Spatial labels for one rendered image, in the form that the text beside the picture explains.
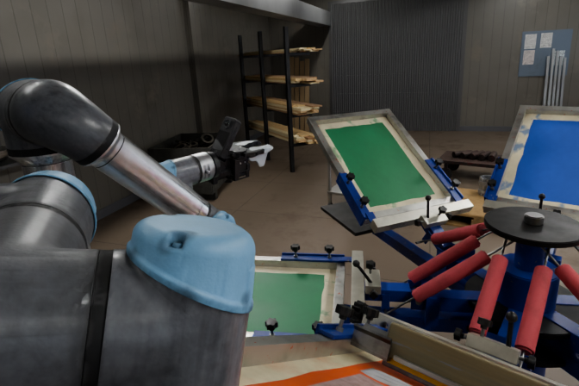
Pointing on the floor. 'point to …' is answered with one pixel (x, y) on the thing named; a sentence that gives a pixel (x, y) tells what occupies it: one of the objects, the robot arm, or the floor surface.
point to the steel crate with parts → (189, 144)
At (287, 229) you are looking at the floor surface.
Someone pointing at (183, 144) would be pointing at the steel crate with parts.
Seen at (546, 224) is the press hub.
